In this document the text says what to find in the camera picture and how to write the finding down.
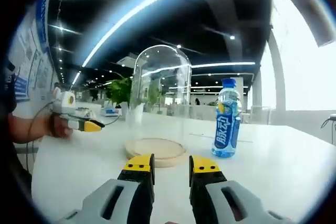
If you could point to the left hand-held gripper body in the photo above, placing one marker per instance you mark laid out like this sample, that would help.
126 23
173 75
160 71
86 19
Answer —
64 104

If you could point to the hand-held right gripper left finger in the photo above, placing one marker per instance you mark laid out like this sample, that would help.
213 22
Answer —
123 197

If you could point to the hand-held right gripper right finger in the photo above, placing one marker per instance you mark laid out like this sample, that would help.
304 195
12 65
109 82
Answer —
210 197

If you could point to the round wooden base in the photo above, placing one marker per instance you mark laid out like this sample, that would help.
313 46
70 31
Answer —
157 153

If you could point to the clear glass dome cover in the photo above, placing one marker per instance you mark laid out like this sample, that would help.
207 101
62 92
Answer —
160 90

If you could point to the blue drink bottle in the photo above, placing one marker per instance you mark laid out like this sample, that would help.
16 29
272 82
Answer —
227 129

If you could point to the person's left hand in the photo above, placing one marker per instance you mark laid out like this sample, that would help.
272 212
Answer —
59 128

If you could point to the white blue device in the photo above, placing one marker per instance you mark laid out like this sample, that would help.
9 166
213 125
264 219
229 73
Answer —
111 111

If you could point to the green potted plant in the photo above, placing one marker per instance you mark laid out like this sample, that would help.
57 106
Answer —
155 98
119 90

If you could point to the white blue wall poster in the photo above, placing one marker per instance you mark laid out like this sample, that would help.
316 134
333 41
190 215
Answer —
31 58

